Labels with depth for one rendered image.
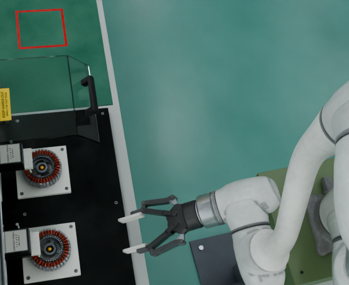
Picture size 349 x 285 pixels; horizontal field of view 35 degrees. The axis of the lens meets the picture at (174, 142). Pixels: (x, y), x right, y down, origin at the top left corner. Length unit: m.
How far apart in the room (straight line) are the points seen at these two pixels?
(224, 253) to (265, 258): 1.12
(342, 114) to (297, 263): 0.76
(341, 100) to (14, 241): 0.87
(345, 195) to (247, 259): 0.53
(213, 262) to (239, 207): 1.05
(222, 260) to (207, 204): 1.03
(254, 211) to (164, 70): 1.54
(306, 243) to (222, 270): 0.83
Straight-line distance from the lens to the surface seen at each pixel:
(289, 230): 1.26
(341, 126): 0.95
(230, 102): 2.79
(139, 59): 2.84
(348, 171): 0.90
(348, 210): 0.89
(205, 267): 2.42
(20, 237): 1.47
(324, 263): 1.67
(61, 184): 1.66
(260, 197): 1.40
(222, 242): 2.47
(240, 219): 1.40
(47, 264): 1.55
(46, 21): 2.00
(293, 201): 1.21
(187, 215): 1.45
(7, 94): 1.47
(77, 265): 1.58
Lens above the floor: 2.32
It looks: 62 degrees down
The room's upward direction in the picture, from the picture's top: 18 degrees clockwise
